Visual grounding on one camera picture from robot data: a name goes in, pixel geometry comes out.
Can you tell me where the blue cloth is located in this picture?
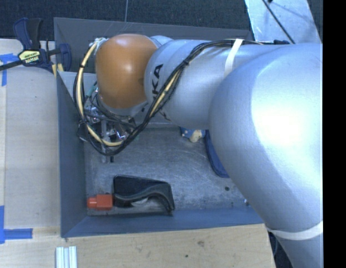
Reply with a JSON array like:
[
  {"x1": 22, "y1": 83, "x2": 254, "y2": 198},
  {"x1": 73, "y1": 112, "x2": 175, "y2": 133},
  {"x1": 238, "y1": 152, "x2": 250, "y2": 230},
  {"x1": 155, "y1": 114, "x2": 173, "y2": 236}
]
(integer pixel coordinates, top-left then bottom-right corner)
[{"x1": 204, "y1": 130, "x2": 230, "y2": 179}]

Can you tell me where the pale wood board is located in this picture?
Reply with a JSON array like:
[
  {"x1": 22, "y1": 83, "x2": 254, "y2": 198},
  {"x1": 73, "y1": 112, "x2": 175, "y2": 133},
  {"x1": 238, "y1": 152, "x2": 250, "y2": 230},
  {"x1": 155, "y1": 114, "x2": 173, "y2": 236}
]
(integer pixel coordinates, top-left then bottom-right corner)
[{"x1": 4, "y1": 39, "x2": 62, "y2": 229}]

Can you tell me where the black spray head red nozzle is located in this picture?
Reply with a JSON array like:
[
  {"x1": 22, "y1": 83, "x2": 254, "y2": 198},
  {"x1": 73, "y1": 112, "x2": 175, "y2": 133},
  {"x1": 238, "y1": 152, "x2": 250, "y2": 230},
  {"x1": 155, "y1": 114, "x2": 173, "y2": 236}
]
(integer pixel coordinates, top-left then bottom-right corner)
[{"x1": 86, "y1": 174, "x2": 175, "y2": 216}]

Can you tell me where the grey metal bin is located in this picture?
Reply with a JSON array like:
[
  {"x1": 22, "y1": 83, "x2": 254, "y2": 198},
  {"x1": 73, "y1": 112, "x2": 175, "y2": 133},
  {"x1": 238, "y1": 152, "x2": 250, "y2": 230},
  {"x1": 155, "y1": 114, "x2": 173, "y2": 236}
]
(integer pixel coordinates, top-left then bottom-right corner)
[{"x1": 53, "y1": 17, "x2": 265, "y2": 238}]

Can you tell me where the cream toy animal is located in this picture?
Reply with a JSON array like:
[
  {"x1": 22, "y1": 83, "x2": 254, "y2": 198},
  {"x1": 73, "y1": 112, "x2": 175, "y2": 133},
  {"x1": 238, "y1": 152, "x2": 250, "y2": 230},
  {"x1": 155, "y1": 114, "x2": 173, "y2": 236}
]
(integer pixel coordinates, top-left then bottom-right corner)
[{"x1": 180, "y1": 128, "x2": 206, "y2": 143}]

